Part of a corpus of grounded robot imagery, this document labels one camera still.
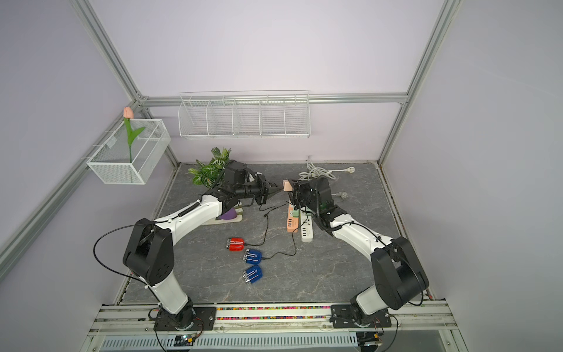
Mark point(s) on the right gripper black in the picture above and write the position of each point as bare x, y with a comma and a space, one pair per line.
298, 187

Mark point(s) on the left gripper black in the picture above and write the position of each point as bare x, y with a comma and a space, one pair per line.
266, 191

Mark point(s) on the pink charger cube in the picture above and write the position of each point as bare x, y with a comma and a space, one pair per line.
288, 185

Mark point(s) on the red electric shaver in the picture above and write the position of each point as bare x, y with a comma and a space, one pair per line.
235, 244

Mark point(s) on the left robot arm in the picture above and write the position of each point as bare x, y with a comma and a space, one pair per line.
149, 253

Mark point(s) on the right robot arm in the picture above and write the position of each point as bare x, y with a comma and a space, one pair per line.
398, 274

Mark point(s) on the potted green plant black vase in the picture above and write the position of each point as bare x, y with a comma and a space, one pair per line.
209, 174

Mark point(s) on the white power strip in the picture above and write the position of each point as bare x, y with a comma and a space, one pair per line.
306, 228

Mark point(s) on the cream hand-shaped holder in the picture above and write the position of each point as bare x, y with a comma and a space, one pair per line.
217, 221

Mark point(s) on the orange power strip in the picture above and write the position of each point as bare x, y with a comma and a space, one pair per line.
293, 223

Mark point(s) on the pink artificial tulip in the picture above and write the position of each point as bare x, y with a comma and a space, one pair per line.
132, 134

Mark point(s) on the long white wire shelf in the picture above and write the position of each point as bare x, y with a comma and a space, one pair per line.
245, 114

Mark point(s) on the white wire basket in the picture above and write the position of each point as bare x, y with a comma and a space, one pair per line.
110, 162

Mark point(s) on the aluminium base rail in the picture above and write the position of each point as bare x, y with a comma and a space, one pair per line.
267, 318

